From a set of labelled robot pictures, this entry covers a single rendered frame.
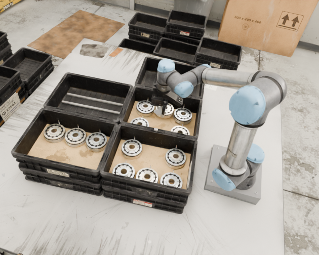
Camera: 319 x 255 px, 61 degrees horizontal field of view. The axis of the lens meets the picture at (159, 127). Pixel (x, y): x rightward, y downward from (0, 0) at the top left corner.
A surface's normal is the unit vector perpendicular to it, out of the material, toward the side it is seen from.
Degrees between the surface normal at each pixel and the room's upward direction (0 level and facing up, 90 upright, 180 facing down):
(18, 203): 0
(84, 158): 0
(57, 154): 0
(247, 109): 84
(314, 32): 90
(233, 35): 72
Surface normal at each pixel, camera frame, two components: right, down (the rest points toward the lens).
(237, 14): -0.22, 0.55
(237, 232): 0.10, -0.66
